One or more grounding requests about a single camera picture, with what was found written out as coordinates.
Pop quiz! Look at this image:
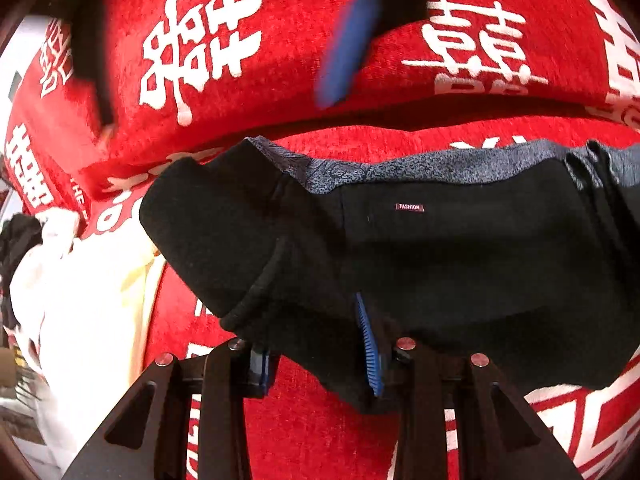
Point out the black pants grey waistband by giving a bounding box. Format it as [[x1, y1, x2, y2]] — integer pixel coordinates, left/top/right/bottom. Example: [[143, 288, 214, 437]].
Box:
[[139, 138, 639, 411]]

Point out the red sofa back cushion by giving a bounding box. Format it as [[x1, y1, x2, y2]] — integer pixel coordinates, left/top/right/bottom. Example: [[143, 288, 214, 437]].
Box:
[[4, 0, 639, 212]]

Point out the white cream cloth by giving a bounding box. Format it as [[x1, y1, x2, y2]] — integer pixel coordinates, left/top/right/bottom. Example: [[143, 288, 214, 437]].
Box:
[[9, 208, 165, 469]]

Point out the black garment at sofa end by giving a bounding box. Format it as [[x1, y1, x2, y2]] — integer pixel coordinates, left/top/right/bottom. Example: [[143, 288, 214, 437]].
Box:
[[1, 214, 42, 330]]

